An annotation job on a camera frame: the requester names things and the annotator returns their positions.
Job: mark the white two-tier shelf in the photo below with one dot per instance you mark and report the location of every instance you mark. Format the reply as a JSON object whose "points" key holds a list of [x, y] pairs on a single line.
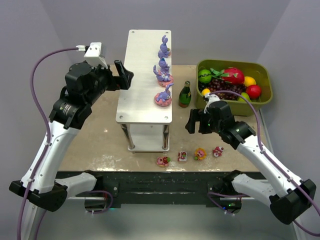
{"points": [[145, 124]]}

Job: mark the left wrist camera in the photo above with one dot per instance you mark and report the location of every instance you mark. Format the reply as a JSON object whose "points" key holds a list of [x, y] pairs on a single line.
{"points": [[94, 55]]}

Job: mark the green toy lime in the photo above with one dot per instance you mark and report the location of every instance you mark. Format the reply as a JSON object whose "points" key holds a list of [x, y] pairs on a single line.
{"points": [[204, 76]]}

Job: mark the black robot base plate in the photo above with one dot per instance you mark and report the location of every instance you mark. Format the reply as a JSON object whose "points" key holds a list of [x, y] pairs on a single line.
{"points": [[164, 187]]}

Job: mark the red toy dragon fruit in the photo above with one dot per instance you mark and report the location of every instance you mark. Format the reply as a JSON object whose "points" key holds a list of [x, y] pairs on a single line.
{"points": [[229, 75]]}

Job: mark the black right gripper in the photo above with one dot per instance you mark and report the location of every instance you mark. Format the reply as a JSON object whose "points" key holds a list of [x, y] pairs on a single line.
{"points": [[202, 122]]}

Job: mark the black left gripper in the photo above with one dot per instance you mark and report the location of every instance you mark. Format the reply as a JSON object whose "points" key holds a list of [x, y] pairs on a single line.
{"points": [[116, 78]]}

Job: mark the yellow toy lemon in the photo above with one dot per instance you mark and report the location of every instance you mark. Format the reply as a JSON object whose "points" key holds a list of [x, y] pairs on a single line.
{"points": [[249, 81]]}

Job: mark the pink yellow bear toy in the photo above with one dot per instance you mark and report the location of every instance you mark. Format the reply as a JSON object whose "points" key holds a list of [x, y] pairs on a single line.
{"points": [[199, 154]]}

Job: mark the olive green plastic bin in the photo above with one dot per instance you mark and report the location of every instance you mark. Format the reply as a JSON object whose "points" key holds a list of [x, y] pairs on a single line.
{"points": [[251, 69]]}

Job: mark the purple bunny with blue bow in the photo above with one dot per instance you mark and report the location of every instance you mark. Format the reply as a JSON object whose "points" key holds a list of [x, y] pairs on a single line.
{"points": [[164, 66]]}

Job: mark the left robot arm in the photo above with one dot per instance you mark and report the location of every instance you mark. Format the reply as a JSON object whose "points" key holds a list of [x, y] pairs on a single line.
{"points": [[84, 85]]}

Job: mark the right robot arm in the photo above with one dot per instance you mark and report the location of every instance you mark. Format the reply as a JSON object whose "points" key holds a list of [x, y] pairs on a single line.
{"points": [[286, 194]]}

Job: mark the green toy apple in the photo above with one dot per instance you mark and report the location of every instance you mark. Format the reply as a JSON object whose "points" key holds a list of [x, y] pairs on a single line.
{"points": [[244, 97]]}

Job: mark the red white strawberry toy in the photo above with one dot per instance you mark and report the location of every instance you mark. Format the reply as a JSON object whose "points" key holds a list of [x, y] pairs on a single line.
{"points": [[182, 156]]}

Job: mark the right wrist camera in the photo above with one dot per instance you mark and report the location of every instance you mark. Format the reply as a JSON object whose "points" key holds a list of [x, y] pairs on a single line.
{"points": [[209, 99]]}

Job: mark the purple bunny with strawberry cake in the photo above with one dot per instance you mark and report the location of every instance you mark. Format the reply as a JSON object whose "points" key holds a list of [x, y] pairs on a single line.
{"points": [[164, 50]]}

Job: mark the purple toy grape bunch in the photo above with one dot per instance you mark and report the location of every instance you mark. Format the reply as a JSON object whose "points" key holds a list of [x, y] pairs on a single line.
{"points": [[220, 85]]}

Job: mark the yellow toy mango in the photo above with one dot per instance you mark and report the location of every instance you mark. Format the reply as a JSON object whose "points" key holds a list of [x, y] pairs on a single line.
{"points": [[205, 91]]}

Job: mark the red toy apple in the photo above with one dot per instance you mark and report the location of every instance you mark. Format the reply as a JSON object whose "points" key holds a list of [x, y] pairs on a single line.
{"points": [[253, 91]]}

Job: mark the green glass bottle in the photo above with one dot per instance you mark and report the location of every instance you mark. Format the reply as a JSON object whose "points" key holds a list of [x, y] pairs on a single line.
{"points": [[185, 95]]}

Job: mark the red pink bear toy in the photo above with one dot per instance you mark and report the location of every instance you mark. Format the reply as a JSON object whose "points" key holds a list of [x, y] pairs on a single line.
{"points": [[218, 151]]}

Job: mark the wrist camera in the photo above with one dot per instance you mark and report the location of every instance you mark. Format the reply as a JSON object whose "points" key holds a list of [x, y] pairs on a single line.
{"points": [[94, 55], [209, 99]]}

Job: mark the pink strawberry donut toy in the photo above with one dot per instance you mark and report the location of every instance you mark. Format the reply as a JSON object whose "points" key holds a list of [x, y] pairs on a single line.
{"points": [[163, 161]]}

